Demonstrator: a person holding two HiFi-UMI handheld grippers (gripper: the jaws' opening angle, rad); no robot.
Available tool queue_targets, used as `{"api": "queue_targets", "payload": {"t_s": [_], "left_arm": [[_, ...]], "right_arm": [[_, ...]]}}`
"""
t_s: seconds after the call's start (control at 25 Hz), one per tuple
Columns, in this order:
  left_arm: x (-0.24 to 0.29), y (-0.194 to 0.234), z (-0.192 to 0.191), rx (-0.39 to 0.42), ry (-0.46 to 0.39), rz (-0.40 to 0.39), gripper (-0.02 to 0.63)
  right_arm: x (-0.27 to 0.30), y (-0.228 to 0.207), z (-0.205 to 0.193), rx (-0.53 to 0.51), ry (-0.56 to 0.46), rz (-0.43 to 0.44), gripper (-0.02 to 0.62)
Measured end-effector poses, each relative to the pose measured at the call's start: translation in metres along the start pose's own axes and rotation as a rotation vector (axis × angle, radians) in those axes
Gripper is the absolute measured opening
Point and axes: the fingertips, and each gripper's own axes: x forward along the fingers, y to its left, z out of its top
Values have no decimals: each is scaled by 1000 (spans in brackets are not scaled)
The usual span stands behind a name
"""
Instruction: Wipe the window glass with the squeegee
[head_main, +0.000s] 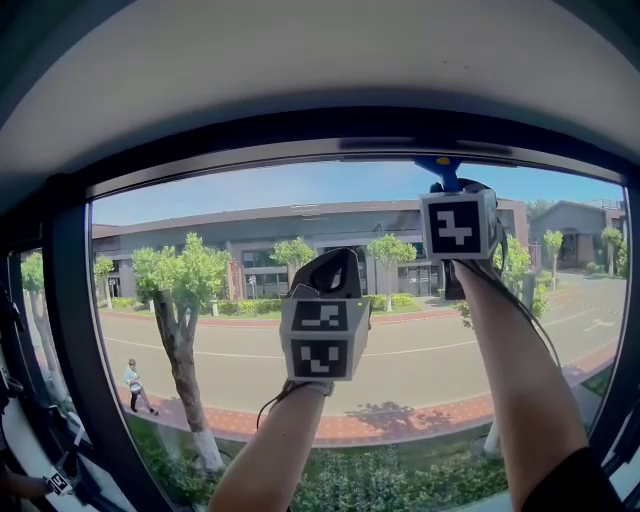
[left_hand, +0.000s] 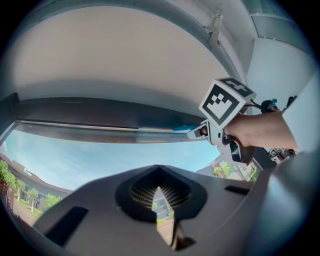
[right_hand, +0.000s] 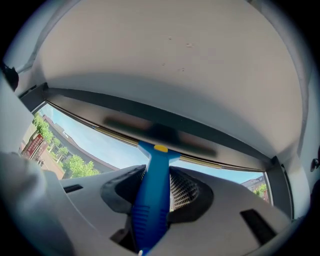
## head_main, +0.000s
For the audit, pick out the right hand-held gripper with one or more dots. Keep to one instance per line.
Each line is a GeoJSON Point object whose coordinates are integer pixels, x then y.
{"type": "Point", "coordinates": [455, 225]}

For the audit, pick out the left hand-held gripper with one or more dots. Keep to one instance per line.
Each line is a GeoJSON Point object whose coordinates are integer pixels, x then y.
{"type": "Point", "coordinates": [320, 345]}

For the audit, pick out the blue squeegee with brass blade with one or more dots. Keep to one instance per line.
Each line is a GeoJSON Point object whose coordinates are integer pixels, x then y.
{"type": "Point", "coordinates": [450, 180]}

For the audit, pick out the large window glass pane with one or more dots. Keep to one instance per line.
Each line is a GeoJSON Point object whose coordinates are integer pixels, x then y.
{"type": "Point", "coordinates": [250, 185]}

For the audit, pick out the person's right forearm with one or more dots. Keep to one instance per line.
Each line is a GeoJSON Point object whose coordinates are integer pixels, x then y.
{"type": "Point", "coordinates": [515, 375]}

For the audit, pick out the person's left forearm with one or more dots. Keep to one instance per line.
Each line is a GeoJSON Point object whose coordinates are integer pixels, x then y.
{"type": "Point", "coordinates": [270, 450]}

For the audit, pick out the long dark grey building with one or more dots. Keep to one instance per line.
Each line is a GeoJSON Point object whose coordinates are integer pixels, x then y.
{"type": "Point", "coordinates": [350, 220]}

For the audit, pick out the row of small street trees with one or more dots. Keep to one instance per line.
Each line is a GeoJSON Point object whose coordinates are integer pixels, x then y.
{"type": "Point", "coordinates": [390, 247]}

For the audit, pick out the small grey gabled building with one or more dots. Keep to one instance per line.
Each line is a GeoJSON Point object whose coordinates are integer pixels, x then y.
{"type": "Point", "coordinates": [575, 220]}

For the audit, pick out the leaning roadside tree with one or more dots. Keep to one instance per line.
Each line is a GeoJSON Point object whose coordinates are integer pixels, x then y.
{"type": "Point", "coordinates": [180, 350]}

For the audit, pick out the narrow window glass pane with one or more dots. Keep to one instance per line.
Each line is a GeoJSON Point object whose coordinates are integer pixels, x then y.
{"type": "Point", "coordinates": [35, 280]}

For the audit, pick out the person's black sleeve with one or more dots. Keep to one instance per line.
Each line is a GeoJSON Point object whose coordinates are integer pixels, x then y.
{"type": "Point", "coordinates": [575, 490]}

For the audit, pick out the black window frame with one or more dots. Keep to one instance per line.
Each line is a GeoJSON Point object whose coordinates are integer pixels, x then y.
{"type": "Point", "coordinates": [65, 300]}

